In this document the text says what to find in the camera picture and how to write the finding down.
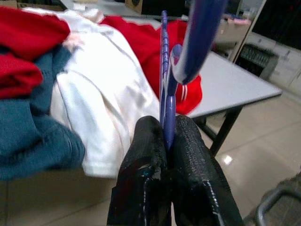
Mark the grey metal-frame chair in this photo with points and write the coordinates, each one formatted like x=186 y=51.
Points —
x=287 y=204

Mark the red jersey with white trim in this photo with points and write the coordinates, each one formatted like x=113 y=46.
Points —
x=145 y=42

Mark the white low cabinet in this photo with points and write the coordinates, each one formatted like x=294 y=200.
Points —
x=289 y=61

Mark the red t-shirt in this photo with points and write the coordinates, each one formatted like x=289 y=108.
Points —
x=30 y=30

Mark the black computer tower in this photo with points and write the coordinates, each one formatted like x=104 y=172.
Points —
x=256 y=58

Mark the blue denim jeans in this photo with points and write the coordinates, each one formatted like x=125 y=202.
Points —
x=28 y=131

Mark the white cotton shirt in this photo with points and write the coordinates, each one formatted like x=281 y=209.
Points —
x=94 y=94

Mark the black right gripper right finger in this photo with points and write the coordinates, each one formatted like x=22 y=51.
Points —
x=195 y=176

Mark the beige cardboard box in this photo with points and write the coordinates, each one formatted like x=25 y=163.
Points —
x=230 y=35

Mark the purple plastic hanger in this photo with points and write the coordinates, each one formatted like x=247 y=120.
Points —
x=169 y=113

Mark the cardboard speaker box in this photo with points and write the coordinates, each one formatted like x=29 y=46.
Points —
x=132 y=5

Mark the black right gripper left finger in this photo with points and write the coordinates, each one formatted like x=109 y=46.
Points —
x=141 y=164

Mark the red garment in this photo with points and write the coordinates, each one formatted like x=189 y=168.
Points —
x=16 y=77

